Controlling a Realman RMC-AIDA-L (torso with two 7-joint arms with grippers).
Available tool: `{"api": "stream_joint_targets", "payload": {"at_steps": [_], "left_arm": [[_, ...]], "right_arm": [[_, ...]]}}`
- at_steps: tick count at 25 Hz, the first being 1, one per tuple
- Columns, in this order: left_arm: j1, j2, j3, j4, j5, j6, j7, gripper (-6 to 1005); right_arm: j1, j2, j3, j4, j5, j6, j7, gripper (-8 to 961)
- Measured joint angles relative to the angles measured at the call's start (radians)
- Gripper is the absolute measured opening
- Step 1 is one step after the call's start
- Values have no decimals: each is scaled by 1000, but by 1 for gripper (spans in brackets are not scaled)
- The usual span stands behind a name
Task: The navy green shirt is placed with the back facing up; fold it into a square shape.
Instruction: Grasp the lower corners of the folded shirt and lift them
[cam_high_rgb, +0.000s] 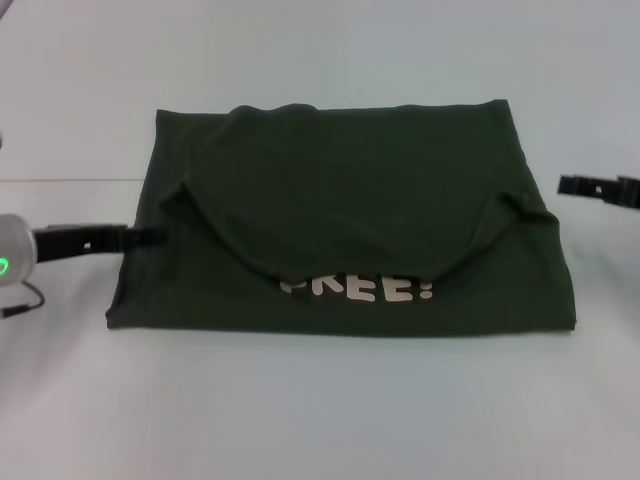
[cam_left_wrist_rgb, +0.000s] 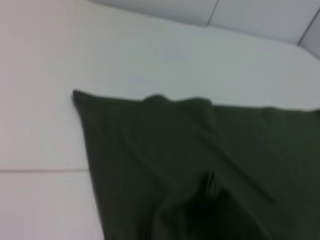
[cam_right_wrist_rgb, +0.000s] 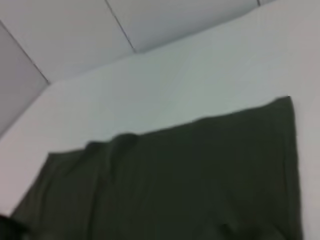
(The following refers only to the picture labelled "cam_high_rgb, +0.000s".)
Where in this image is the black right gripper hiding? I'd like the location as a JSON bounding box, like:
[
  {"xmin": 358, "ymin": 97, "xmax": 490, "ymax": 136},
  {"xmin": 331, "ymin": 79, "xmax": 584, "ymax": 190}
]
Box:
[{"xmin": 556, "ymin": 173, "xmax": 640, "ymax": 209}]

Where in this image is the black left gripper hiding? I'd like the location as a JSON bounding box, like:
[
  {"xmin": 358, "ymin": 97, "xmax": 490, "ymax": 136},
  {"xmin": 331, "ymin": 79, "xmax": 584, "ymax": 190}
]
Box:
[{"xmin": 30, "ymin": 223, "xmax": 169, "ymax": 262}]

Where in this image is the dark green shirt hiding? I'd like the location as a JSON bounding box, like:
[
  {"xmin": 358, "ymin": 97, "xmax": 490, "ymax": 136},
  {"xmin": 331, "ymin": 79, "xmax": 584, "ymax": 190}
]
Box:
[{"xmin": 104, "ymin": 99, "xmax": 575, "ymax": 339}]

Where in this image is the left arm cable with connector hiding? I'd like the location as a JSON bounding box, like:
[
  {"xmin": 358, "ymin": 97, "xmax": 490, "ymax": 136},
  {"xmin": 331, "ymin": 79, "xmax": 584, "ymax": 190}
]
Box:
[{"xmin": 2, "ymin": 280, "xmax": 46, "ymax": 320}]

